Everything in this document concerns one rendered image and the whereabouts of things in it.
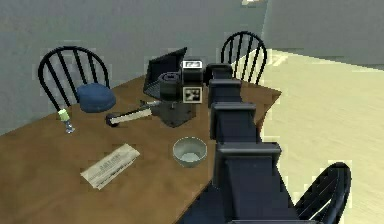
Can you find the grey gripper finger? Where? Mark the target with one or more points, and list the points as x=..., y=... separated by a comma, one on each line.
x=150, y=103
x=130, y=116

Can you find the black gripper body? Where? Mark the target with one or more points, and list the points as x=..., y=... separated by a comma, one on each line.
x=170, y=88

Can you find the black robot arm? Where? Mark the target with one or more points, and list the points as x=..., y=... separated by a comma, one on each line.
x=245, y=173

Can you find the black laptop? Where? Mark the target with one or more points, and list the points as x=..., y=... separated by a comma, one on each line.
x=160, y=66

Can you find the blue round cushion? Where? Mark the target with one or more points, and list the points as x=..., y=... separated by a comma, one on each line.
x=96, y=98

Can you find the folded newspaper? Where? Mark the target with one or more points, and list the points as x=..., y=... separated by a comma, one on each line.
x=110, y=165

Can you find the grey bowl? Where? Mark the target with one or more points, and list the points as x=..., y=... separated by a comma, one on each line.
x=189, y=151

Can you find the small green-capped bottle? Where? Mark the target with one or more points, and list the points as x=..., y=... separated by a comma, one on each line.
x=65, y=116

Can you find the brown wooden table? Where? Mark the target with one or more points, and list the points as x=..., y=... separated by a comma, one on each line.
x=150, y=186

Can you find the black spindle-back chair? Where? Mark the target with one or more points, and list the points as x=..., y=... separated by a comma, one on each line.
x=55, y=76
x=258, y=46
x=336, y=186

